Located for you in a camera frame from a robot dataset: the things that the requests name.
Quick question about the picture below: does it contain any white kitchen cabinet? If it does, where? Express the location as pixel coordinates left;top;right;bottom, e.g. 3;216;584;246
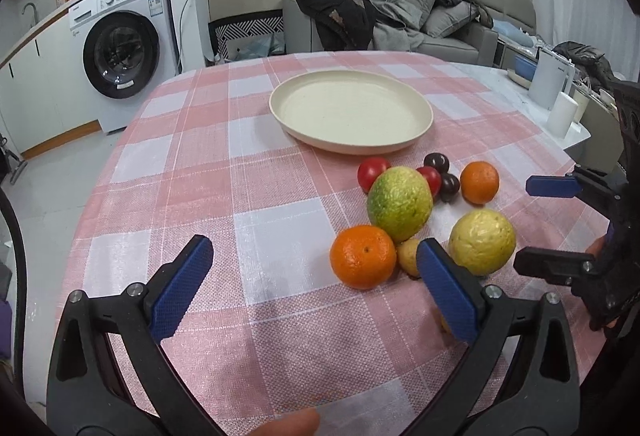
1;14;98;154

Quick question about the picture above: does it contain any dark purple plum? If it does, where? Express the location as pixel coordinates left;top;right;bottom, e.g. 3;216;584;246
439;173;460;203
423;152;450;174

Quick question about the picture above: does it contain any green yellow guava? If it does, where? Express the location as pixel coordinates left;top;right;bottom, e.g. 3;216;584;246
367;166;434;244

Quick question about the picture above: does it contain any pale yellow guava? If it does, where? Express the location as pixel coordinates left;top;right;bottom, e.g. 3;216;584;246
448;208;516;277

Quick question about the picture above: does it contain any white cup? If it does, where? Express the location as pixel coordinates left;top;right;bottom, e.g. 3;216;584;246
546;92;578;138

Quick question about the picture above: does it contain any grey blanket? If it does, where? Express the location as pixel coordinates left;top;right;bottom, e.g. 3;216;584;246
372;0;425;52

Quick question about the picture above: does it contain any grey sofa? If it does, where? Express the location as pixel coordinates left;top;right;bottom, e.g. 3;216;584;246
282;0;537;70

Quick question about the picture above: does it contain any person's left hand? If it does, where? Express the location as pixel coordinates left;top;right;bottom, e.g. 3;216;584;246
250;408;320;436

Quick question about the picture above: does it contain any black jacket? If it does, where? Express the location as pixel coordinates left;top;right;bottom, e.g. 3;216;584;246
295;0;376;51

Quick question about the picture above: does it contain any pink checked tablecloth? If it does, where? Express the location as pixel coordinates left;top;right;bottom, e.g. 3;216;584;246
63;52;608;435

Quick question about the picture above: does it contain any white kettle appliance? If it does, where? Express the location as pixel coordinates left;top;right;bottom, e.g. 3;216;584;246
528;48;576;111

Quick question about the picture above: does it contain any red cherry tomato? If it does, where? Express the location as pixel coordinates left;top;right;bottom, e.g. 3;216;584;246
357;157;390;194
416;166;442;199

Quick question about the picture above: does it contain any white washing machine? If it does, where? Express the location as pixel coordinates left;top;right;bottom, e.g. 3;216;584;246
68;0;179;133

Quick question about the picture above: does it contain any person's right hand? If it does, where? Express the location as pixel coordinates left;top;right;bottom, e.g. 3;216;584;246
586;237;606;258

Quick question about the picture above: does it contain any black patterned storage basket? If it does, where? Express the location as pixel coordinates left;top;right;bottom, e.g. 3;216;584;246
208;9;286;63

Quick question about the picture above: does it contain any black cable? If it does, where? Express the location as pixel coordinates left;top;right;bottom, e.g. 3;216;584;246
0;187;30;405

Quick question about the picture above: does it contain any large orange mandarin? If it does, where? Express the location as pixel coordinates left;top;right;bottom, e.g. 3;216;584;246
329;225;397;291

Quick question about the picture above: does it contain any yellow-brown longan fruit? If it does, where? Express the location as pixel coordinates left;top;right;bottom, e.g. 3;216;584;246
397;239;420;279

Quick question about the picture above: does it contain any cream round plate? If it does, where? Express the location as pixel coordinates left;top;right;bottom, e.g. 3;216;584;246
269;70;434;155

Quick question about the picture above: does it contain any small orange mandarin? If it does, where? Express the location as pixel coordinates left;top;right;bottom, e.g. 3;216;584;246
460;161;500;205

